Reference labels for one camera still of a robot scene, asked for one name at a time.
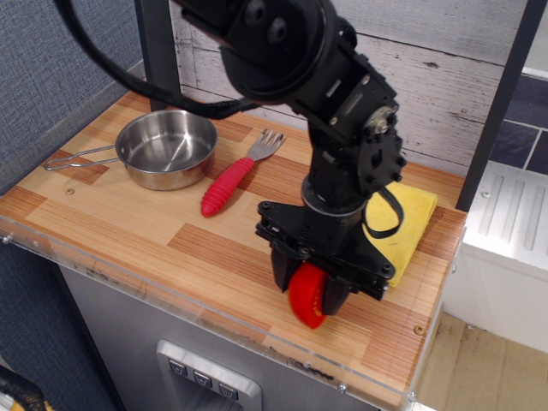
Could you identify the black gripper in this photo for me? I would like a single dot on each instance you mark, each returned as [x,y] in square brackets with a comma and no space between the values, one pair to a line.
[335,243]

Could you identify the red tomato slice toy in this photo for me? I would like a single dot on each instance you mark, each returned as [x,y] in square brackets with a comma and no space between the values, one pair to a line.
[306,292]

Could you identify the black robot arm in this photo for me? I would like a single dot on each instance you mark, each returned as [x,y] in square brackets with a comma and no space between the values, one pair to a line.
[302,54]

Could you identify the yellow folded cloth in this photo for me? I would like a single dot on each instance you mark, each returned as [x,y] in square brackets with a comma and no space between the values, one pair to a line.
[418,206]

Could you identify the clear acrylic table edge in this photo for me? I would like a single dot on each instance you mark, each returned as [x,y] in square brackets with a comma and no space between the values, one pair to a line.
[127,315]

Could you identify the grey cabinet button panel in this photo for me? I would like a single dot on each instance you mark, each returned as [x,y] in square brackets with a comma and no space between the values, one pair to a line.
[195,383]

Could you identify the stainless steel pan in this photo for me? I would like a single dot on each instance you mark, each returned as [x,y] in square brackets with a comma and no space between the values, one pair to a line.
[163,150]

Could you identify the white ribbed appliance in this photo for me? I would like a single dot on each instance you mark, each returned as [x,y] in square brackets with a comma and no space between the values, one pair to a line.
[499,277]

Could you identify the fork with red handle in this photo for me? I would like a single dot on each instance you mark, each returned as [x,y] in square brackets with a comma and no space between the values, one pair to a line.
[222,189]

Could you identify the dark right frame post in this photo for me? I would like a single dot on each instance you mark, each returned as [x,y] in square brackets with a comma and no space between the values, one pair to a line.
[518,54]

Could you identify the dark frame post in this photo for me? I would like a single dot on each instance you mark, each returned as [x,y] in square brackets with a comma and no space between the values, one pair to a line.
[518,54]
[157,43]

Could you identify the dark left frame post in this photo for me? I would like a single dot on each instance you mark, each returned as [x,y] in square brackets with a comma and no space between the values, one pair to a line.
[157,43]

